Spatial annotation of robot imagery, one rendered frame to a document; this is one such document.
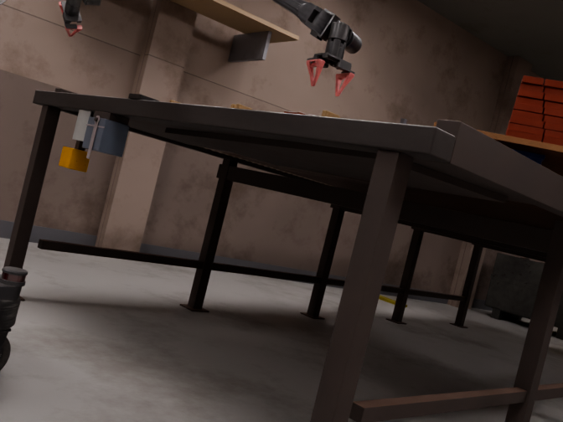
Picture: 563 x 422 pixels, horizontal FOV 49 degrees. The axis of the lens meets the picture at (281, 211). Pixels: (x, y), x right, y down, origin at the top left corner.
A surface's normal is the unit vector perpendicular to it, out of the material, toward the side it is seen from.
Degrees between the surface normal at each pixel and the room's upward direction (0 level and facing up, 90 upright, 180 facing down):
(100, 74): 90
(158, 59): 90
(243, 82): 90
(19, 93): 90
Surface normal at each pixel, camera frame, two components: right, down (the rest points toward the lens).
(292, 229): 0.59, 0.15
